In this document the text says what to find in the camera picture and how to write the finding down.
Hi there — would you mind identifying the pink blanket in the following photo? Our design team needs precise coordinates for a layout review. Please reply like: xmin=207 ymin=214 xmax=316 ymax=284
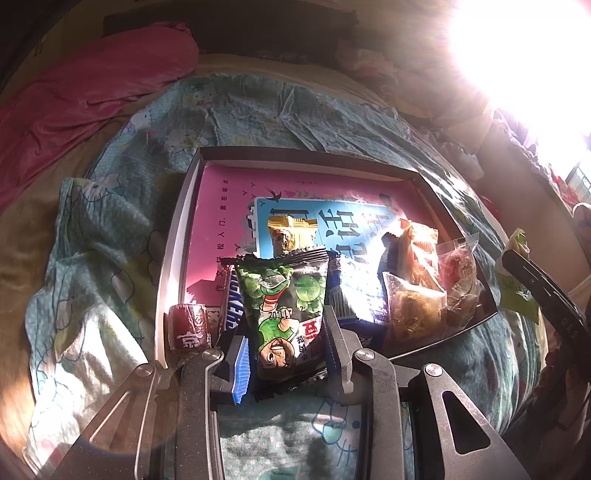
xmin=0 ymin=20 xmax=200 ymax=214

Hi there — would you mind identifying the dark cardboard box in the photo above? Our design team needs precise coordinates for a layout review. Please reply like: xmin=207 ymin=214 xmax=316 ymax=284
xmin=154 ymin=146 xmax=500 ymax=371

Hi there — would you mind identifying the pile of clothes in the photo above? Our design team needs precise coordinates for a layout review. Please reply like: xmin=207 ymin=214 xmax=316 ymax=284
xmin=336 ymin=41 xmax=403 ymax=94

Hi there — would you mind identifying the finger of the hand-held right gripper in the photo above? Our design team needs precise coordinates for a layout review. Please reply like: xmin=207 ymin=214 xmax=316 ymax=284
xmin=502 ymin=248 xmax=590 ymax=334

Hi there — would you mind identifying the black green pea snack packet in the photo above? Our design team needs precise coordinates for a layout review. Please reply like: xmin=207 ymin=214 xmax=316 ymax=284
xmin=220 ymin=246 xmax=332 ymax=385

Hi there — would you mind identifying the clear packet with red cake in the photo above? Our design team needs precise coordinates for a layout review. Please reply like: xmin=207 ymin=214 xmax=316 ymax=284
xmin=435 ymin=234 xmax=482 ymax=320

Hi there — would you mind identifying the person's right hand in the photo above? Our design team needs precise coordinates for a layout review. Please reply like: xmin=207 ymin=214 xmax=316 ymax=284
xmin=564 ymin=364 xmax=591 ymax=431

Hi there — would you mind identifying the orange bread packet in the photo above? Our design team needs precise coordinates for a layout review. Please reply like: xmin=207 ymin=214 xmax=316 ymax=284
xmin=392 ymin=220 xmax=440 ymax=292

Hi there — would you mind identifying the green candy packet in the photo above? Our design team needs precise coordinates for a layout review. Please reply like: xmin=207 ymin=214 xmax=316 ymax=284
xmin=496 ymin=228 xmax=544 ymax=325

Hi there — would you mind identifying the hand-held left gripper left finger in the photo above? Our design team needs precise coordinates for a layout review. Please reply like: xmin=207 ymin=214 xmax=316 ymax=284
xmin=60 ymin=335 xmax=254 ymax=480

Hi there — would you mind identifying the clear floss pastry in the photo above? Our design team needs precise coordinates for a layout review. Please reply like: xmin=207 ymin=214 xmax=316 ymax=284
xmin=382 ymin=271 xmax=448 ymax=352

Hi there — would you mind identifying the cartoon printed blanket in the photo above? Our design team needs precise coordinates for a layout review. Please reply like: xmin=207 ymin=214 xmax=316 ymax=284
xmin=23 ymin=73 xmax=556 ymax=480

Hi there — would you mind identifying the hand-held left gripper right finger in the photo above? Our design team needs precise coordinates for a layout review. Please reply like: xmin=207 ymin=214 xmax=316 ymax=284
xmin=322 ymin=305 xmax=533 ymax=480

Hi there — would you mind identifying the gold snack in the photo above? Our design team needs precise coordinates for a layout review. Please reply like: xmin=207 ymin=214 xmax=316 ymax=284
xmin=267 ymin=213 xmax=320 ymax=258

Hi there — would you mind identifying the blue snack packet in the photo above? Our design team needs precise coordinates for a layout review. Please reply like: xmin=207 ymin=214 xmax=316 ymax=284
xmin=329 ymin=255 xmax=389 ymax=329

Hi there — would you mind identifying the brown chocolate bar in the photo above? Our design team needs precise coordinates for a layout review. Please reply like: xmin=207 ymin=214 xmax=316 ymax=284
xmin=209 ymin=271 xmax=246 ymax=334

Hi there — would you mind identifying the red hawthorn roll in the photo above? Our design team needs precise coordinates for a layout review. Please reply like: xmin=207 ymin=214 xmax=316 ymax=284
xmin=167 ymin=302 xmax=214 ymax=354

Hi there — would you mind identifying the dark headboard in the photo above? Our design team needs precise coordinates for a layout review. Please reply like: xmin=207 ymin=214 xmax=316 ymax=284
xmin=102 ymin=8 xmax=362 ymax=52

